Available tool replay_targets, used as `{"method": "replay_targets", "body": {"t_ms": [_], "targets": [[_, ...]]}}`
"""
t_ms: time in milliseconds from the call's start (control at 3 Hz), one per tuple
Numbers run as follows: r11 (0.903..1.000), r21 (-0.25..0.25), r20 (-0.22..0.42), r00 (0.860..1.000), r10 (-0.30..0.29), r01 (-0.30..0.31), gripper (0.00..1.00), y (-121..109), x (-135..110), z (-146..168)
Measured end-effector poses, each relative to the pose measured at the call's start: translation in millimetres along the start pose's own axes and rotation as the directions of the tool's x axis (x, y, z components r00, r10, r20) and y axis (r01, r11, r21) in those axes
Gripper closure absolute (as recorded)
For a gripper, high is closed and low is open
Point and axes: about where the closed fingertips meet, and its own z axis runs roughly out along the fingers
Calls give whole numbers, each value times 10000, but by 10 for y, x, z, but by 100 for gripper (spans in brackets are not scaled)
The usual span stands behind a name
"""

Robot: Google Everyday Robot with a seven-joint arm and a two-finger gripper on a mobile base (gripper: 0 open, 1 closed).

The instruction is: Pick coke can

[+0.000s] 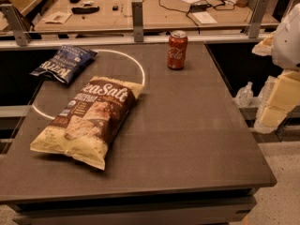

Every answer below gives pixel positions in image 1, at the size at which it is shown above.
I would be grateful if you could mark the clear plastic bottle right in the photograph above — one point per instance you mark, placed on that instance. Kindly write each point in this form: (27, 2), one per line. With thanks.
(266, 91)

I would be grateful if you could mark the wooden background desk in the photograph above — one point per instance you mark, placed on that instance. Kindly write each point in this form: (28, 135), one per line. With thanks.
(157, 15)

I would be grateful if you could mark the clear plastic bottle left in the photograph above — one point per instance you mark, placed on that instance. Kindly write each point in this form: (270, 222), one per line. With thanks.
(244, 95)

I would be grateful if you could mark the white paper sheet left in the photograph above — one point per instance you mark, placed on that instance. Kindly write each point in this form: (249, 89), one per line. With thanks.
(57, 17)

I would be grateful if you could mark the red coke can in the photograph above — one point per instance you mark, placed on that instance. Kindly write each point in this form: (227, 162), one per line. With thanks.
(178, 42)

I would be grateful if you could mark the black power adapter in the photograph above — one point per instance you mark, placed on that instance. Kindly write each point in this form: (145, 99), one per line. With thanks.
(199, 7)

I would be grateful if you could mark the middle metal bracket post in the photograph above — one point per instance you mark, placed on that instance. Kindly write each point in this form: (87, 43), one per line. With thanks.
(137, 18)

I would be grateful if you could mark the metal bracket post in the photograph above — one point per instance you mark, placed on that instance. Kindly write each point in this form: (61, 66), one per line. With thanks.
(254, 26)
(19, 26)
(137, 18)

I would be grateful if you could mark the small black object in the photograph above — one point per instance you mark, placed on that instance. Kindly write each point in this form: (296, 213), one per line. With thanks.
(115, 7)

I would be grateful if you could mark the white paper card right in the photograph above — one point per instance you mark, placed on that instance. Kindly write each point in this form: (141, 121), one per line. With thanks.
(204, 17)

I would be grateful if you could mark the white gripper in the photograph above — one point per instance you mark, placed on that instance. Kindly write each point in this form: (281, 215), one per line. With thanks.
(288, 44)

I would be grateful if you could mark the black handheld device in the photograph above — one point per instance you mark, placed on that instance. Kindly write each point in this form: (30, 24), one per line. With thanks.
(85, 10)

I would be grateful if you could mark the brown sea salt chip bag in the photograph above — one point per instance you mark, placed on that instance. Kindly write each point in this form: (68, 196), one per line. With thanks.
(89, 123)

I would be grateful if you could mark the right metal bracket post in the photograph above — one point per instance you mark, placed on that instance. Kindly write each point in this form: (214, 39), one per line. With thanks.
(254, 26)

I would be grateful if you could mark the clear plastic bottle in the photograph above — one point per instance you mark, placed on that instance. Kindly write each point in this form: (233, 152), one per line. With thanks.
(266, 91)
(244, 95)

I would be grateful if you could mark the left metal bracket post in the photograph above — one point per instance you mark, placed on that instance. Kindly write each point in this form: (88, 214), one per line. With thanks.
(19, 26)

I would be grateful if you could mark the blue kettle chip bag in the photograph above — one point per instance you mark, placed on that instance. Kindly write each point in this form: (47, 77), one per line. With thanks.
(67, 63)

